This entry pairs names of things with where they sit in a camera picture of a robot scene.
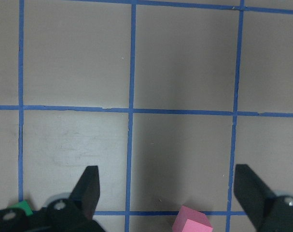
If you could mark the green cube front left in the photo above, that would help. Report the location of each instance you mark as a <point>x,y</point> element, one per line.
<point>24,206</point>

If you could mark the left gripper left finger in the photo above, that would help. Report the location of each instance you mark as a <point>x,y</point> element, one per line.
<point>75,213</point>

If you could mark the pink cube centre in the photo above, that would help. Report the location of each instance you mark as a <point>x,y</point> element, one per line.
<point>190,220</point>

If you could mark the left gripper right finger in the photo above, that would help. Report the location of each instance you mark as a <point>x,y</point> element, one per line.
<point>267,211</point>

